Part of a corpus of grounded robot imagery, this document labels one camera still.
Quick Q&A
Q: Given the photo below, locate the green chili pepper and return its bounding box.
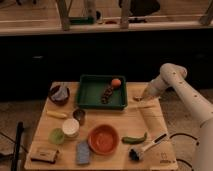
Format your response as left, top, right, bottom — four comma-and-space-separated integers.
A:
121, 132, 147, 145

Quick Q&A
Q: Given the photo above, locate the dark brown bowl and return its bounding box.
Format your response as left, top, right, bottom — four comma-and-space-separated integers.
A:
48, 85, 70, 106

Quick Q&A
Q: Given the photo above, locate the green plastic cup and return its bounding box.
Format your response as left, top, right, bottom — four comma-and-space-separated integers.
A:
49, 128, 65, 145

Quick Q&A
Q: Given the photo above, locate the blue sponge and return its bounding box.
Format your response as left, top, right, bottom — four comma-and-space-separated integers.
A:
76, 140, 90, 165

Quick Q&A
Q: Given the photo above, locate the small metal cup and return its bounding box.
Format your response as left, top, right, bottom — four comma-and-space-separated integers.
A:
73, 109, 86, 125

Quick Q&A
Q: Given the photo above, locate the red bowl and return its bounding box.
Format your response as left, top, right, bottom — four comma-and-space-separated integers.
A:
87, 124, 119, 155

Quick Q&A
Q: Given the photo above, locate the yellow banana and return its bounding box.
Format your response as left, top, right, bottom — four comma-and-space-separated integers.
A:
46, 111, 67, 119

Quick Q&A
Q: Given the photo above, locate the green plastic tray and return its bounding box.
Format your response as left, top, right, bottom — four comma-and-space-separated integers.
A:
76, 75, 128, 110

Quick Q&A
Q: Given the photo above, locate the brown wooden block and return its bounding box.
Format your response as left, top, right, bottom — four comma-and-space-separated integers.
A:
30, 147, 59, 164

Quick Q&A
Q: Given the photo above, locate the orange ball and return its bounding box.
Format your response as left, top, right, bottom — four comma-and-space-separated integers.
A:
111, 78, 121, 89

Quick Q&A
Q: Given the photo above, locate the grey crumpled cloth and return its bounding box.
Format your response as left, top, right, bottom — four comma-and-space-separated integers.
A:
51, 86, 68, 101

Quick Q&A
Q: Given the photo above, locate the white dish brush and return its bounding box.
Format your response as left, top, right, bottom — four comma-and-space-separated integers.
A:
129, 133, 167, 161

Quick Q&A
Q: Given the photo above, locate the black stand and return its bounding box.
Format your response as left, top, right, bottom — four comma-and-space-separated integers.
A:
11, 122, 24, 171

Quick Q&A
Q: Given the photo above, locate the white cup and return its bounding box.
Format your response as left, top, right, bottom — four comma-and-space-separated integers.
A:
62, 118, 79, 137

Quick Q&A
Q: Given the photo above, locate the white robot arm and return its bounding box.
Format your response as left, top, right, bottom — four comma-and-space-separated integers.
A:
142, 63, 213, 171

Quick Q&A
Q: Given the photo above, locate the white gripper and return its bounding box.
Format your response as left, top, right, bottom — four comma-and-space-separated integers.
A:
142, 77, 167, 101

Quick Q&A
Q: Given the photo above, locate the black cable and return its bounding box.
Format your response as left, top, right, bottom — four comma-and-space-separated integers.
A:
169, 132, 201, 171

